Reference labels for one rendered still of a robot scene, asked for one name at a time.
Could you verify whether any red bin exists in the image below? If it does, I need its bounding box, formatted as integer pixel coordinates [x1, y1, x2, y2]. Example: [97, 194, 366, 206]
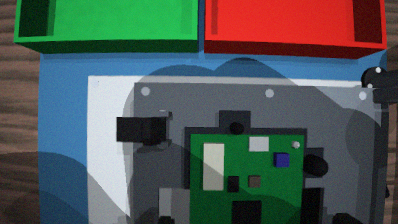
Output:
[204, 0, 387, 59]

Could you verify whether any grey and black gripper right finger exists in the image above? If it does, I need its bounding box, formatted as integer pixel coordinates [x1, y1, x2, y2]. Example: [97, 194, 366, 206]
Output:
[332, 213, 363, 224]

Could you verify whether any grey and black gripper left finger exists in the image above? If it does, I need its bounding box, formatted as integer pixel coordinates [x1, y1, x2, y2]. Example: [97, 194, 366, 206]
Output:
[158, 216, 175, 224]

